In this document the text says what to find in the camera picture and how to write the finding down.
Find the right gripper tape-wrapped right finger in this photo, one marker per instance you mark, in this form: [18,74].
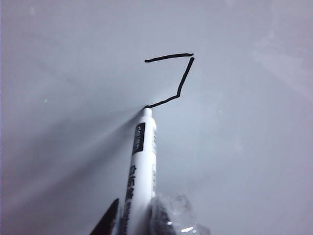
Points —
[171,215]

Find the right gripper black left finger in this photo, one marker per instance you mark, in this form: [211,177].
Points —
[108,220]

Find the white marker pen black label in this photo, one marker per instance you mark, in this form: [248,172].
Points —
[143,151]

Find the white glass board black frame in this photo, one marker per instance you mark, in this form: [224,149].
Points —
[73,73]

